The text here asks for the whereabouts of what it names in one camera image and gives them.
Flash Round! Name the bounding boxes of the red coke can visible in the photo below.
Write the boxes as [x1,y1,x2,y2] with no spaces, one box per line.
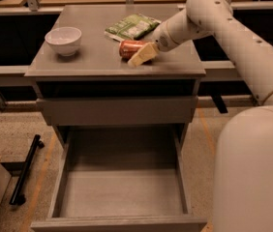
[119,40,145,59]

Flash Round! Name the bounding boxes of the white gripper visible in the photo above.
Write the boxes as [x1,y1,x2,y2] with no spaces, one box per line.
[128,20,181,67]

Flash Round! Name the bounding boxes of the open grey middle drawer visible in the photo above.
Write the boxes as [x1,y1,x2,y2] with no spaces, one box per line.
[31,126,206,232]

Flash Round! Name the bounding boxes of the closed grey top drawer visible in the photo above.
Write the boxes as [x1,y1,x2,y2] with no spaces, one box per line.
[37,96,197,126]

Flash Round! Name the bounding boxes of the white ceramic bowl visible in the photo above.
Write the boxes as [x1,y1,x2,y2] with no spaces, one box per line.
[45,27,82,56]

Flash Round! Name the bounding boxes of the green chip bag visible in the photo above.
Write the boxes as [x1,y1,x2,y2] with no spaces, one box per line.
[105,14,161,42]

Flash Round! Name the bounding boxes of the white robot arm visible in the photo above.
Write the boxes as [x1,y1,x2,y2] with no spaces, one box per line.
[129,0,273,232]

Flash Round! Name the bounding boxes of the black metal bar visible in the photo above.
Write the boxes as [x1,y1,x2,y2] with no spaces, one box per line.
[9,134,45,205]

